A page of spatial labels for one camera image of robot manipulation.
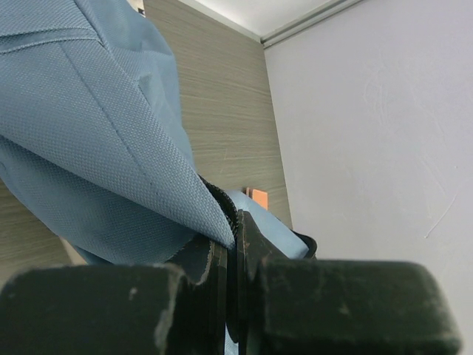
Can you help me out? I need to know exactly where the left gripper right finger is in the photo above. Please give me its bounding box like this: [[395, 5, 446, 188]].
[[234, 211, 462, 354]]

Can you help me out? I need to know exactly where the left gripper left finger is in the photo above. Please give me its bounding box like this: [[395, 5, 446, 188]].
[[1, 237, 228, 354]]

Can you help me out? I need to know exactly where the blue student backpack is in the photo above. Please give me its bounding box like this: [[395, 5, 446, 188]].
[[0, 0, 319, 355]]

